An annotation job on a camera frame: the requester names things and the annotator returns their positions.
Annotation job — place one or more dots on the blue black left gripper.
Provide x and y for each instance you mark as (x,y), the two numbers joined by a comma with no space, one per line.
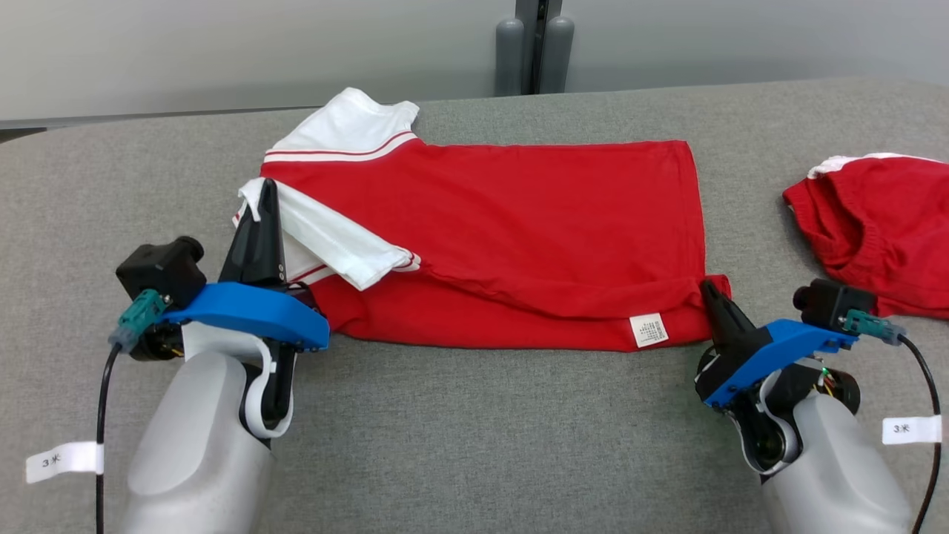
(252,311)

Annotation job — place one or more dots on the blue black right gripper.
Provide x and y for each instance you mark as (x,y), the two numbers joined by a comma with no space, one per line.
(764,356)

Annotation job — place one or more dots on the red white shorts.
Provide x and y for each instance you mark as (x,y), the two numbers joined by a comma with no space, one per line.
(882,230)

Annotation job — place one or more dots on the red white t-shirt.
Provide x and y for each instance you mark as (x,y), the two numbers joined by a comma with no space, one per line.
(534,222)

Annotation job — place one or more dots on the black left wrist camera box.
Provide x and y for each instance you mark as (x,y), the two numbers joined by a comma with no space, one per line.
(159,271)

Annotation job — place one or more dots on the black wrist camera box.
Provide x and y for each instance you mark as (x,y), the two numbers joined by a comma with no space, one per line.
(159,271)
(834,304)

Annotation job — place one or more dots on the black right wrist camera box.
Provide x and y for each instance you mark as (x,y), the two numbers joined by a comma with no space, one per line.
(834,304)

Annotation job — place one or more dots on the grey cylindrical post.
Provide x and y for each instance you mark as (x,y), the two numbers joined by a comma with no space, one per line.
(509,59)
(557,55)

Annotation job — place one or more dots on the dark vertical door frame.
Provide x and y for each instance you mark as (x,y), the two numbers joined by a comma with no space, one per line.
(537,37)

